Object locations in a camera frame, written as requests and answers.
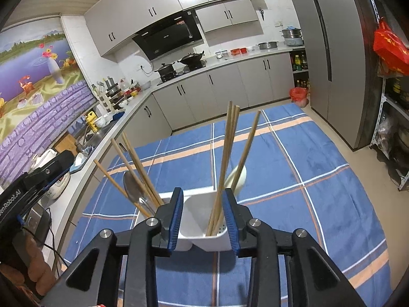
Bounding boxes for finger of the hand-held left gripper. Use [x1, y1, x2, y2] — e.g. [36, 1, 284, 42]
[27, 151, 75, 189]

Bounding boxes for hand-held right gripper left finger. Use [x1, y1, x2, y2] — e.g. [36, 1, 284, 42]
[41, 188, 185, 307]

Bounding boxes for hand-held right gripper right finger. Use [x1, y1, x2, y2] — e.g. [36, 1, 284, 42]
[222, 188, 366, 307]

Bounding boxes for white utensil holder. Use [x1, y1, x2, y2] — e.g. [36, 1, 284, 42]
[134, 189, 232, 253]

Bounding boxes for white spoon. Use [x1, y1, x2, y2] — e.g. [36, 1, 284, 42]
[224, 165, 247, 195]

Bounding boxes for metal spoon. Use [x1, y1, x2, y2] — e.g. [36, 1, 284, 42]
[123, 170, 157, 215]

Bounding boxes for person's left hand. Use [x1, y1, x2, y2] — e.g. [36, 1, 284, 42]
[0, 230, 60, 299]

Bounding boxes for wooden cutting board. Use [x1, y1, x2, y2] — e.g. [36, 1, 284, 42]
[54, 133, 77, 154]

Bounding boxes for steel kitchen sink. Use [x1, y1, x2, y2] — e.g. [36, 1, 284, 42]
[75, 125, 112, 154]

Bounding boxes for white bowl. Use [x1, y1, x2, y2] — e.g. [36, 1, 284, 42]
[96, 113, 114, 127]

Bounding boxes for blue plaid tablecloth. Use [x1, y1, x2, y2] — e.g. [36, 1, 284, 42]
[62, 104, 393, 307]

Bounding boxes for wooden knife rack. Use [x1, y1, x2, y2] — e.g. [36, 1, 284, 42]
[96, 77, 123, 112]

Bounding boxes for grey lower kitchen cabinets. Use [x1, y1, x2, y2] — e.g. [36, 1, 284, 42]
[48, 46, 309, 240]

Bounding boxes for black cooking pot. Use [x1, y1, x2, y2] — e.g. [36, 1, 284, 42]
[154, 63, 176, 77]

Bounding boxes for red trash bin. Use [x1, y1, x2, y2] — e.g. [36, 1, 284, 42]
[289, 86, 310, 103]

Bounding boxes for black gas stove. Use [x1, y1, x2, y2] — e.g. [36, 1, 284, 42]
[158, 62, 208, 82]

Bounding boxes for black wok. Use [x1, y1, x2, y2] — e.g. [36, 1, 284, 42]
[177, 50, 205, 66]

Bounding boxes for black range hood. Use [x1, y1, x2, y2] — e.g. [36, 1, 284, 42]
[132, 10, 204, 61]

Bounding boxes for sauce bottles on shelf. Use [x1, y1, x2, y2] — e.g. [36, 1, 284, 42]
[291, 49, 310, 90]

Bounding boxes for white metal shelf rack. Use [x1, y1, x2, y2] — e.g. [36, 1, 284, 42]
[367, 0, 409, 192]

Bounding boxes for steel steamer pot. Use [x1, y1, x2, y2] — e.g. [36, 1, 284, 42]
[280, 26, 304, 47]

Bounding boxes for grey refrigerator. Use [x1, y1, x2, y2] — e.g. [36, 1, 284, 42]
[281, 0, 378, 151]

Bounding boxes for red plastic bag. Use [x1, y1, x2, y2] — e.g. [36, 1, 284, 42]
[373, 17, 409, 75]

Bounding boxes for landscape wall poster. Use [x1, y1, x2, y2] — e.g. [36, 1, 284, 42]
[0, 27, 99, 189]

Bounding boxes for grey upper wall cabinets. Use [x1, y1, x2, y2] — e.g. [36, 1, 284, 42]
[84, 0, 260, 58]

